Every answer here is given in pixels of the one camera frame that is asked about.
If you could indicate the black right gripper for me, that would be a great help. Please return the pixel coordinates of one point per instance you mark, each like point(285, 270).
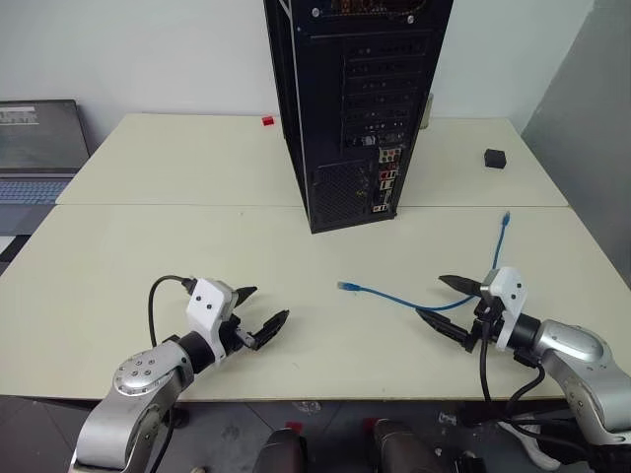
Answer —
point(485, 335)

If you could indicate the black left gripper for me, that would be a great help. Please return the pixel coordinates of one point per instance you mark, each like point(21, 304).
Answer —
point(231, 337)

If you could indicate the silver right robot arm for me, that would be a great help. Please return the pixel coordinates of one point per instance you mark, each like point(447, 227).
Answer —
point(572, 350)

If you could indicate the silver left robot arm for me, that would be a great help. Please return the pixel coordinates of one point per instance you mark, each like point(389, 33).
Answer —
point(143, 384)

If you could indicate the dark rounded shape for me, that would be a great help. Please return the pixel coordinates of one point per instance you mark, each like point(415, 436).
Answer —
point(281, 453)
point(399, 448)

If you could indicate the small black cube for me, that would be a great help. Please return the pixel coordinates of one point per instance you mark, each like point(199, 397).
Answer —
point(495, 158)

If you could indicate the small red block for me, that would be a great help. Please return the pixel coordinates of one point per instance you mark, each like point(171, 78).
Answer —
point(267, 120)

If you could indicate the black computer tower case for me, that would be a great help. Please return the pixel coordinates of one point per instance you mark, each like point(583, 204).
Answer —
point(325, 98)

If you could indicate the grey open laptop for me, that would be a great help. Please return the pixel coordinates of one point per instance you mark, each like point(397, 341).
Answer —
point(34, 143)

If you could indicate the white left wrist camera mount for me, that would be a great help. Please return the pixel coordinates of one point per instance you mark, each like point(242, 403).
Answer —
point(207, 308)

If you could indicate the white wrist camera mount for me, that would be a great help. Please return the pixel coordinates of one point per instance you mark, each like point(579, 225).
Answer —
point(510, 295)
point(207, 308)

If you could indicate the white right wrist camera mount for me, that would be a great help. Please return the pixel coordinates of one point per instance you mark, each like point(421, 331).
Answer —
point(510, 295)

